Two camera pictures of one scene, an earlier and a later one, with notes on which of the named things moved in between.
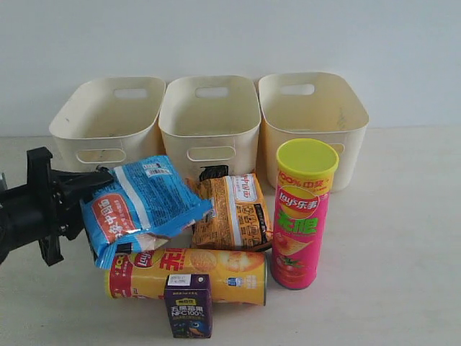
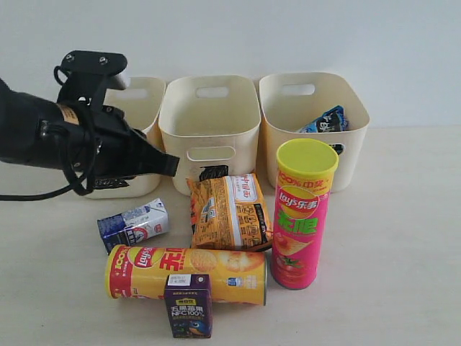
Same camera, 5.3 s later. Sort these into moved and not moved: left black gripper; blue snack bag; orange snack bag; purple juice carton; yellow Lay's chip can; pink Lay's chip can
Moved: left black gripper; blue snack bag
Not moved: yellow Lay's chip can; pink Lay's chip can; orange snack bag; purple juice carton
